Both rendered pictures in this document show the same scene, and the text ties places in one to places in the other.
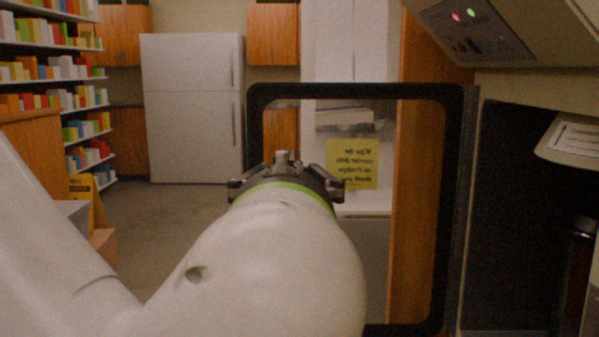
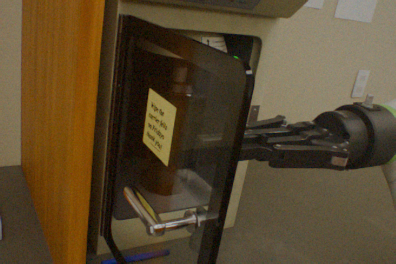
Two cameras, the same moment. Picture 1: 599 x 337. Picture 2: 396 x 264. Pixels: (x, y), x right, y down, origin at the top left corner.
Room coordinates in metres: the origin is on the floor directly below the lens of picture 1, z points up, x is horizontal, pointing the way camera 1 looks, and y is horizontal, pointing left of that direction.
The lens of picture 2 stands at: (0.85, 0.34, 1.45)
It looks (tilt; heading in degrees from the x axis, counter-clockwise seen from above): 21 degrees down; 237
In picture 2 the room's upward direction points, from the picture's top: 9 degrees clockwise
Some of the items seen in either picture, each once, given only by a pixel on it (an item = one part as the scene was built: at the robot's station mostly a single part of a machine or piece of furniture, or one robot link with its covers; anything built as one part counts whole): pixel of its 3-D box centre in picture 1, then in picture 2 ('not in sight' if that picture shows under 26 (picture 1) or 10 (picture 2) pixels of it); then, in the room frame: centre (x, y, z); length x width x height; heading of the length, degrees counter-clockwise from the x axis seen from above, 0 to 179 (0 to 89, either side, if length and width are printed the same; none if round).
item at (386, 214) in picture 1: (351, 218); (152, 182); (0.62, -0.08, 1.19); 0.30 x 0.01 x 0.40; 90
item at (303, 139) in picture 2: not in sight; (293, 147); (0.49, 0.02, 1.28); 0.11 x 0.01 x 0.04; 1
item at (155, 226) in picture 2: not in sight; (157, 208); (0.65, -0.01, 1.20); 0.10 x 0.05 x 0.03; 90
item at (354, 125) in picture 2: not in sight; (323, 139); (0.42, 0.01, 1.28); 0.09 x 0.08 x 0.07; 179
